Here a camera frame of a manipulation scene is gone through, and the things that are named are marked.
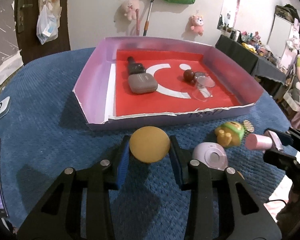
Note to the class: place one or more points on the pink stick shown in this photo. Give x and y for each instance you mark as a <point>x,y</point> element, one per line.
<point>138,22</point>

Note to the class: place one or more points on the white panel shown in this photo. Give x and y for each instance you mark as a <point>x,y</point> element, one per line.
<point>282,40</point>

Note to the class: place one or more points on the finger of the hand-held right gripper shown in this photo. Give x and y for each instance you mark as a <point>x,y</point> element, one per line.
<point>277,157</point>
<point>286,138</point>

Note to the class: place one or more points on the pink round gadget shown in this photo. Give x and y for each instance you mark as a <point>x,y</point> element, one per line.
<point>207,153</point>

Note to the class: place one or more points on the brown grey earbud case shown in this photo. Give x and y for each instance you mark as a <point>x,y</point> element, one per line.
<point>142,83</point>

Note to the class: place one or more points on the red paper liner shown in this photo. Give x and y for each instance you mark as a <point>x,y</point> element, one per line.
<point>140,105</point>

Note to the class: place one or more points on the green yellow frog toy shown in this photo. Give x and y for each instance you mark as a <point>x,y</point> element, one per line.
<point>231,133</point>

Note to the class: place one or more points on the purple cardboard box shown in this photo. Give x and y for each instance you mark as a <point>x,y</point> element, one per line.
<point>95,80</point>

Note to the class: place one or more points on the orange round lid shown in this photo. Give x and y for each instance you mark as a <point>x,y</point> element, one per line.
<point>150,143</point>

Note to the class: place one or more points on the pink fox plush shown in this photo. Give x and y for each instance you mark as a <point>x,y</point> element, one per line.
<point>197,23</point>

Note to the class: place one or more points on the black nail polish bottle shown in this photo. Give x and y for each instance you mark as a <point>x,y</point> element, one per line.
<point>136,68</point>

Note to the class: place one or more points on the blue knitted blanket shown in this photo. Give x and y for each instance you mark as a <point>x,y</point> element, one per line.
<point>52,142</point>

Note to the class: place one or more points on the clear plastic bag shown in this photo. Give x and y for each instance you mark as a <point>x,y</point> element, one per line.
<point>46,30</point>

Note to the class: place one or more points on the gold studded jar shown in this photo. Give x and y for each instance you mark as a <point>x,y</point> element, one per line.
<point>248,127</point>

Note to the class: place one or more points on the pink square bottle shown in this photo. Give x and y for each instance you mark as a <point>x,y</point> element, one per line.
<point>258,142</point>

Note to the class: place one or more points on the white card device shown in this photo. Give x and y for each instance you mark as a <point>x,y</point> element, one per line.
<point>0,110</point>

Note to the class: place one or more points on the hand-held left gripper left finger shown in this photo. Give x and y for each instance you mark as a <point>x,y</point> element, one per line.
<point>122,166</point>

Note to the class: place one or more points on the white plastic sheet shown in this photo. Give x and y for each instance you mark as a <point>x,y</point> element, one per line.
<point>5,72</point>

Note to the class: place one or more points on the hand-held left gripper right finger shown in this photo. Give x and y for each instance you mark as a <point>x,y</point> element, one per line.
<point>177,165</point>

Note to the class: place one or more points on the wall mirror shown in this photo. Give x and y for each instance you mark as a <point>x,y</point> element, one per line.
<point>231,5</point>

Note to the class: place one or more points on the assorted small figurines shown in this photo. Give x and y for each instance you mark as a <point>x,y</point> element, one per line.
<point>250,46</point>

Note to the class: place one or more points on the pink plush toy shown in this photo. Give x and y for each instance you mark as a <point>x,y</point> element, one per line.
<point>128,7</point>

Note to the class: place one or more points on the dark cloth covered table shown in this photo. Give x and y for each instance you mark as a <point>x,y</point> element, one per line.
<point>242,55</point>

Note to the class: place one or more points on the clear glass cup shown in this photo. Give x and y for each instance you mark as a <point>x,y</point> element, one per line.
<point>205,82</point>

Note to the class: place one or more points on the dark brown door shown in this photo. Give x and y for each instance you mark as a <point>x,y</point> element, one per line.
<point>30,45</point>

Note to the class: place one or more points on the glitter bottle with red cap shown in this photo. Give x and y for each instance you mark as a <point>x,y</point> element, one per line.
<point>188,75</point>

